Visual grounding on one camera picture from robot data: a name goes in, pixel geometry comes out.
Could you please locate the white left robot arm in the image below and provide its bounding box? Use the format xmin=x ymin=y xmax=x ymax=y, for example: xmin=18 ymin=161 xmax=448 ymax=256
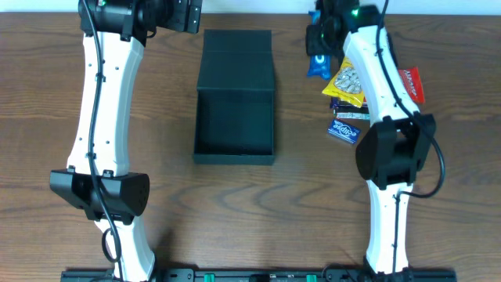
xmin=49 ymin=0 xmax=203 ymax=281

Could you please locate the blue Oreo cookie pack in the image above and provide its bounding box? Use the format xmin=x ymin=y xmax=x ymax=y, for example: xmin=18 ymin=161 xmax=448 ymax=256
xmin=306 ymin=9 xmax=332 ymax=81

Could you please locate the yellow sunflower seed bag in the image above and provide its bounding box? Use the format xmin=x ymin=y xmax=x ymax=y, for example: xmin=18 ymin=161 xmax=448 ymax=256
xmin=322 ymin=57 xmax=365 ymax=108

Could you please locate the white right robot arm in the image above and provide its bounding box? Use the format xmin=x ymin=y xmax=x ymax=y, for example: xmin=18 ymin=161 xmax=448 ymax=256
xmin=306 ymin=1 xmax=445 ymax=281

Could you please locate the black gift box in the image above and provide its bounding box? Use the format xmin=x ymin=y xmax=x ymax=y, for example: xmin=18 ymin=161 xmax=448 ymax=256
xmin=193 ymin=30 xmax=276 ymax=165

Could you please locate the blue Eclipse gum pack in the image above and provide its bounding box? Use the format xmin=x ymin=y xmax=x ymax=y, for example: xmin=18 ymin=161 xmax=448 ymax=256
xmin=327 ymin=118 xmax=360 ymax=144

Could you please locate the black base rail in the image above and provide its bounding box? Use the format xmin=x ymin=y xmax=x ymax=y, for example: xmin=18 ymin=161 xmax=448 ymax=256
xmin=60 ymin=267 xmax=458 ymax=282

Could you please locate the red snack bag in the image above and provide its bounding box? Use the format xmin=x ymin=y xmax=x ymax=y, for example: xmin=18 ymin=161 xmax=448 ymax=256
xmin=398 ymin=67 xmax=426 ymax=104

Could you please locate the green and white candy bar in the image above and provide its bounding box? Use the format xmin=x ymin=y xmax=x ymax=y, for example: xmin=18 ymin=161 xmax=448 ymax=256
xmin=335 ymin=112 xmax=370 ymax=121

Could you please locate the dark blue candy bar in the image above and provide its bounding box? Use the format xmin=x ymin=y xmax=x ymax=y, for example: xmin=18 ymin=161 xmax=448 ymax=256
xmin=330 ymin=97 xmax=369 ymax=114

